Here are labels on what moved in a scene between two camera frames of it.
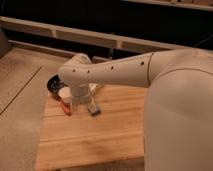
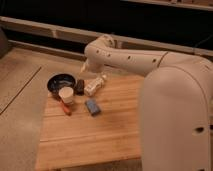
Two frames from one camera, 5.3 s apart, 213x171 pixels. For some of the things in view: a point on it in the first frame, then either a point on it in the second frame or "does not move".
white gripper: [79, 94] → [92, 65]
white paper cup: [65, 94] does not move
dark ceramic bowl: [55, 83] does not move
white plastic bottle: [92, 87] does not move
